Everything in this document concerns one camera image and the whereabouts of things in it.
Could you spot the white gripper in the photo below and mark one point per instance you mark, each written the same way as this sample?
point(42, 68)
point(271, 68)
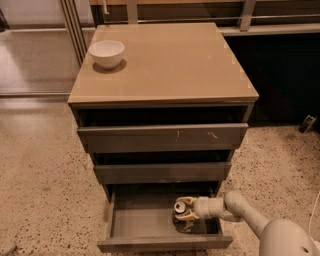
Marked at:
point(204, 207)

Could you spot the blue pepsi can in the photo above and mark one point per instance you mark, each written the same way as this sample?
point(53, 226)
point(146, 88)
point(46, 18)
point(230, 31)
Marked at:
point(178, 210)

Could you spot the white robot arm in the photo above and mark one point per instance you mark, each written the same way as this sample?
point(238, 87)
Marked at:
point(278, 237)

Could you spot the grey middle drawer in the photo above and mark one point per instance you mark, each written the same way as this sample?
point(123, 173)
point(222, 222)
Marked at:
point(162, 173)

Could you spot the grey open bottom drawer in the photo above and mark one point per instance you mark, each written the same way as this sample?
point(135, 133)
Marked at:
point(141, 218)

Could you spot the grey top drawer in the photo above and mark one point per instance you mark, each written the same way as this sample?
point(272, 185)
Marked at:
point(162, 138)

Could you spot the grey drawer cabinet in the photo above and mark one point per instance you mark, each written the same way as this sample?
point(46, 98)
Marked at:
point(170, 74)

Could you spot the white ceramic bowl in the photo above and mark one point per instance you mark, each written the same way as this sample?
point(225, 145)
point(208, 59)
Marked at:
point(107, 54)

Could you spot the small grey floor bracket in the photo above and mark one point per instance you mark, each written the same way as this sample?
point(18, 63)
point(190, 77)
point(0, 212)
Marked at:
point(307, 123)

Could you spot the metal railing frame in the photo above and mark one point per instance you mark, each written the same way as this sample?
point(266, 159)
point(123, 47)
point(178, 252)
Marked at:
point(233, 17)

